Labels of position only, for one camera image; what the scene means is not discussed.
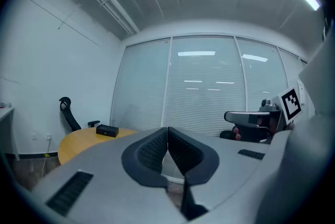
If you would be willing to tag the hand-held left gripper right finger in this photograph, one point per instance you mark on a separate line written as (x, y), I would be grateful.
(199, 162)

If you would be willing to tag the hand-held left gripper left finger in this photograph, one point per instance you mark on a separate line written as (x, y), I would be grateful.
(146, 165)

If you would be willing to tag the white wall socket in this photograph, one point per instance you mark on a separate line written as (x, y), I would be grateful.
(49, 137)

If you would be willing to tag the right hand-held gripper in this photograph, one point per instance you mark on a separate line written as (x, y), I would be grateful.
(289, 105)

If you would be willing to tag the glass partition with blinds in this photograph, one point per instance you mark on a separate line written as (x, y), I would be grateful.
(204, 87)

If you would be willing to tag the black framed picture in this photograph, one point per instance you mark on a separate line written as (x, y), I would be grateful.
(107, 130)

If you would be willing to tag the round wooden table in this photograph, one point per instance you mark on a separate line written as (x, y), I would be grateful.
(78, 144)

